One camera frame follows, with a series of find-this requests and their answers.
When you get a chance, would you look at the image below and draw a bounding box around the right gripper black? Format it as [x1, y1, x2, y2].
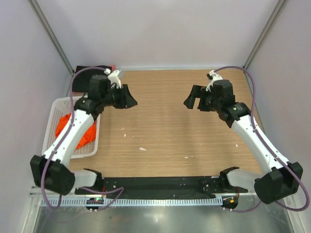
[184, 85, 222, 112]

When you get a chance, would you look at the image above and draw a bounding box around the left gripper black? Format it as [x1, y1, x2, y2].
[101, 83, 137, 109]

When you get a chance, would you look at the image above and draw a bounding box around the black t-shirt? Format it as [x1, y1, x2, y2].
[72, 64, 113, 93]

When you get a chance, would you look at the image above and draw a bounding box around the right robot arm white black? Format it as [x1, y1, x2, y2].
[184, 80, 303, 204]

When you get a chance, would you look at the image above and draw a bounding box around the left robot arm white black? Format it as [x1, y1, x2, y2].
[30, 70, 137, 195]

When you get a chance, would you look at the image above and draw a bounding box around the folded pink t-shirt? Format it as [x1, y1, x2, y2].
[72, 64, 116, 94]

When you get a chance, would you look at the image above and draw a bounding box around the orange t-shirt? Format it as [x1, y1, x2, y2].
[55, 114, 98, 150]

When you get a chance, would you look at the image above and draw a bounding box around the white plastic basket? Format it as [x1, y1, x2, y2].
[41, 97, 101, 160]

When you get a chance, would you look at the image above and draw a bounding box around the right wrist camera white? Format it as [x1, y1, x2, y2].
[206, 70, 223, 91]

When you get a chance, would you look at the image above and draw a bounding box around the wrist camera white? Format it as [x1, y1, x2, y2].
[206, 70, 223, 91]
[104, 68, 124, 89]

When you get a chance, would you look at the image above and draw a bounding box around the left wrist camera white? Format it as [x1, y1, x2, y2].
[104, 68, 124, 89]

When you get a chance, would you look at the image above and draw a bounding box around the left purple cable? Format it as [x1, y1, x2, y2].
[40, 67, 125, 224]

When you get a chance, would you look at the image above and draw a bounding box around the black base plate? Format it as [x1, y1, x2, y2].
[74, 176, 248, 198]

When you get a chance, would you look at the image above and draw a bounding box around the white slotted cable duct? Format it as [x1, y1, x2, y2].
[40, 197, 223, 207]

